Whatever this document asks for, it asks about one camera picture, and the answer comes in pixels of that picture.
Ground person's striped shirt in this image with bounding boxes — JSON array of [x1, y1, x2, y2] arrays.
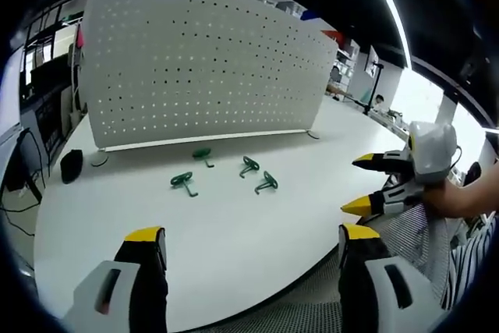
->
[[360, 204, 499, 310]]

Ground black tripod stand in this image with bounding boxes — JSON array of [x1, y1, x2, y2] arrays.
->
[[352, 60, 385, 115]]

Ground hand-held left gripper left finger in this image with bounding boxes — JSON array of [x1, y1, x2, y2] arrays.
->
[[62, 225, 169, 333]]

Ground white perforated mounting plate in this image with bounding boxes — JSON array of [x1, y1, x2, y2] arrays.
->
[[82, 0, 339, 153]]

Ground black cylindrical object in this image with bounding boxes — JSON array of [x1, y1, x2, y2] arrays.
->
[[60, 149, 83, 184]]

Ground black shelving rack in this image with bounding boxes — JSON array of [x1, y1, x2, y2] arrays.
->
[[21, 0, 85, 154]]

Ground ceiling light strip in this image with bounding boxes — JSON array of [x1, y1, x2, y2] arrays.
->
[[358, 0, 413, 69]]

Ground black cable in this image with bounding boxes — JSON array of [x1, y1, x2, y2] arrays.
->
[[0, 128, 44, 236]]

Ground green hook assembly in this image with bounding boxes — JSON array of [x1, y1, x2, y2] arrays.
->
[[170, 171, 200, 197], [192, 147, 215, 169], [238, 155, 261, 179], [253, 170, 280, 196]]

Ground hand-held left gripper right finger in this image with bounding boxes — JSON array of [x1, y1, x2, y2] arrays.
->
[[337, 222, 448, 333]]

